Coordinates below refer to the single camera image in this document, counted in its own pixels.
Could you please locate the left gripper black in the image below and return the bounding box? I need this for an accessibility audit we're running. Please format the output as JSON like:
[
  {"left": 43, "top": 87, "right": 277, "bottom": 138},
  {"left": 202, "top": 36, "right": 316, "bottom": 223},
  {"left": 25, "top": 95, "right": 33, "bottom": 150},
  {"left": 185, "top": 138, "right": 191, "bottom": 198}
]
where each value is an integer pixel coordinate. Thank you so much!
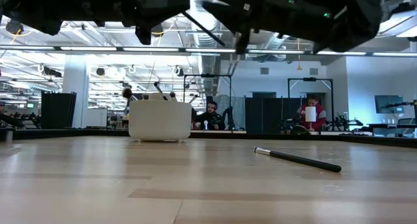
[{"left": 123, "top": 0, "right": 191, "bottom": 46}]

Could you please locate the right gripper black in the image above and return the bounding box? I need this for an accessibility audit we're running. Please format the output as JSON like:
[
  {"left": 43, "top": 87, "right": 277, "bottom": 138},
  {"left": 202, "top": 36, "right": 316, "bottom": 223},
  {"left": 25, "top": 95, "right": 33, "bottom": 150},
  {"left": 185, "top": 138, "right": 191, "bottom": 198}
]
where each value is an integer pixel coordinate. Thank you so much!
[{"left": 202, "top": 0, "right": 330, "bottom": 55}]

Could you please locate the round dark head makeup brush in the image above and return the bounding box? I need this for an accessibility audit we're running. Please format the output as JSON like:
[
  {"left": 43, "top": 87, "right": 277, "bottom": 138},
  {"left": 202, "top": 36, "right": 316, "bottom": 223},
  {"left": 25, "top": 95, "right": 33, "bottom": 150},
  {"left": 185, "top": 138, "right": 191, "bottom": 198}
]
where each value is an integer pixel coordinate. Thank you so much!
[{"left": 121, "top": 87, "right": 138, "bottom": 102}]

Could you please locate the ceiling strip light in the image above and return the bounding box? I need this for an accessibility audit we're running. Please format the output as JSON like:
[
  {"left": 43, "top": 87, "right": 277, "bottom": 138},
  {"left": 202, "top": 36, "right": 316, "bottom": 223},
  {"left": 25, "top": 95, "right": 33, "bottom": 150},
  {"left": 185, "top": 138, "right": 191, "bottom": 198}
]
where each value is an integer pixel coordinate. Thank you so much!
[
  {"left": 247, "top": 49, "right": 306, "bottom": 55},
  {"left": 0, "top": 45, "right": 55, "bottom": 51},
  {"left": 60, "top": 46, "right": 117, "bottom": 52},
  {"left": 122, "top": 47, "right": 180, "bottom": 53},
  {"left": 185, "top": 48, "right": 236, "bottom": 54},
  {"left": 317, "top": 51, "right": 367, "bottom": 56},
  {"left": 373, "top": 51, "right": 417, "bottom": 57}
]

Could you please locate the person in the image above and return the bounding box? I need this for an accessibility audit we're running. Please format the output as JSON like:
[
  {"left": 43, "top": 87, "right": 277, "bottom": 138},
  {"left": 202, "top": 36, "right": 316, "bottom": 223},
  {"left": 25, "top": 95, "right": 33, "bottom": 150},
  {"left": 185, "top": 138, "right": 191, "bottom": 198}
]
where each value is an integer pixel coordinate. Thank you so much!
[
  {"left": 296, "top": 95, "right": 327, "bottom": 131},
  {"left": 194, "top": 100, "right": 226, "bottom": 131}
]

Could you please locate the black room partition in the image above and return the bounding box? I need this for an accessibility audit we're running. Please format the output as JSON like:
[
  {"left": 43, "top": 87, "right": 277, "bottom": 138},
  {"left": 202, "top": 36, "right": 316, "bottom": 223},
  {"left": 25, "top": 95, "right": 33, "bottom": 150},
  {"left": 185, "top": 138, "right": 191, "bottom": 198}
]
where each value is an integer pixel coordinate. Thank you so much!
[
  {"left": 40, "top": 91, "right": 78, "bottom": 130},
  {"left": 244, "top": 96, "right": 304, "bottom": 131}
]

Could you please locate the cream round compartment organizer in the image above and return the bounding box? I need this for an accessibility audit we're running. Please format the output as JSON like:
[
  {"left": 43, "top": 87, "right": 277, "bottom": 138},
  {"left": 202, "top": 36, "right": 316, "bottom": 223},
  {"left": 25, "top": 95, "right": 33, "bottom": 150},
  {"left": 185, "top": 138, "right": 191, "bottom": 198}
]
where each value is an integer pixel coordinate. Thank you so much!
[{"left": 128, "top": 92, "right": 193, "bottom": 143}]

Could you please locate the white cylinder shade lamp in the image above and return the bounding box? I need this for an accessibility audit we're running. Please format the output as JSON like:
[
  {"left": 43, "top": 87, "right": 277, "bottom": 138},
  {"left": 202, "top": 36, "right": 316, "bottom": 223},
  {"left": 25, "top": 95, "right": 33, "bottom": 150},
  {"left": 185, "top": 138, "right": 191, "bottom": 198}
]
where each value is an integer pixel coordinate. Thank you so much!
[{"left": 291, "top": 106, "right": 317, "bottom": 135}]

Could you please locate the silver ventilation duct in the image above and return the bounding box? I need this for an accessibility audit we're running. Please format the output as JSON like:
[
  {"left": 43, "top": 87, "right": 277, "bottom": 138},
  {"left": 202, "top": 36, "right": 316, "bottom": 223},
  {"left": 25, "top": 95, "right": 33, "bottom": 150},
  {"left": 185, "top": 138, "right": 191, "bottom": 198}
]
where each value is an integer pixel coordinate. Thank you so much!
[{"left": 192, "top": 0, "right": 223, "bottom": 98}]

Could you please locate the black overhead rig frame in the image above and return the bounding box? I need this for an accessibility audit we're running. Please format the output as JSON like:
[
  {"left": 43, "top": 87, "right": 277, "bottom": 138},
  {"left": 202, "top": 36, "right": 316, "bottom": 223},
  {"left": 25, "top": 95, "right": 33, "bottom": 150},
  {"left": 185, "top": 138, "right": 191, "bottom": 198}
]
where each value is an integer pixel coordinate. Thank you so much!
[
  {"left": 183, "top": 73, "right": 233, "bottom": 131},
  {"left": 287, "top": 76, "right": 334, "bottom": 131}
]

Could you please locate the wall monitor screen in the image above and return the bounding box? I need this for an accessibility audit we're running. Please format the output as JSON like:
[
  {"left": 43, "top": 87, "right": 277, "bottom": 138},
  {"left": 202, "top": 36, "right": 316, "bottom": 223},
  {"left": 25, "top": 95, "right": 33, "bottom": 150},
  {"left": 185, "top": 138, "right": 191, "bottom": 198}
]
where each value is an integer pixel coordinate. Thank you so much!
[{"left": 374, "top": 94, "right": 405, "bottom": 115}]

